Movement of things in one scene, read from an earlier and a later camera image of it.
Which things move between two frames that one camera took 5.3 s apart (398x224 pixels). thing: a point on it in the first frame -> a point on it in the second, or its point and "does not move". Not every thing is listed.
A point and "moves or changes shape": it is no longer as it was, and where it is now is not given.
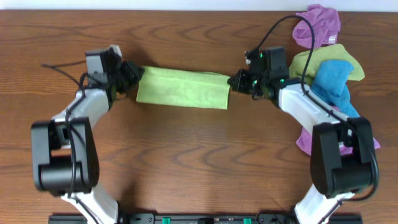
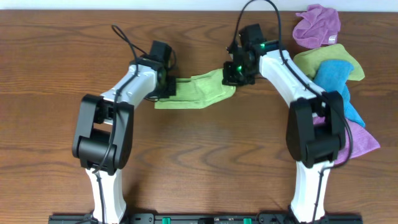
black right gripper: [239, 84] -> [228, 78]
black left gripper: [135, 75] -> [173, 91]
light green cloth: [183, 87] moves or changes shape
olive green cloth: [334, 51] does not move
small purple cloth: [326, 23] does not move
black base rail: [201, 218] does not move
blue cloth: [329, 84] does not move
